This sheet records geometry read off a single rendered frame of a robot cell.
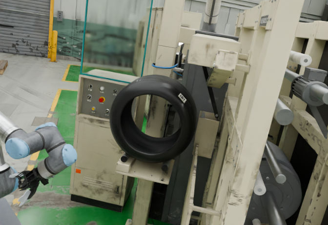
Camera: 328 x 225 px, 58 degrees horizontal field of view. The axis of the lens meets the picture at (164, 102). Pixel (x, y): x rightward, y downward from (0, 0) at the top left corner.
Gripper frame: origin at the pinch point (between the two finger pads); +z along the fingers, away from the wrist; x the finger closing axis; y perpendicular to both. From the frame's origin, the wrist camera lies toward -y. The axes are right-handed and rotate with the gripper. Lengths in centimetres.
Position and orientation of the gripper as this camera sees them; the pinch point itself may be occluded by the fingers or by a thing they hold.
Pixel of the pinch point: (14, 191)
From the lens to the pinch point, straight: 163.4
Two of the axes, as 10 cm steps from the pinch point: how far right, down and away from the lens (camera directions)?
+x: 4.7, 8.3, -3.1
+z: -8.3, 5.3, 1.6
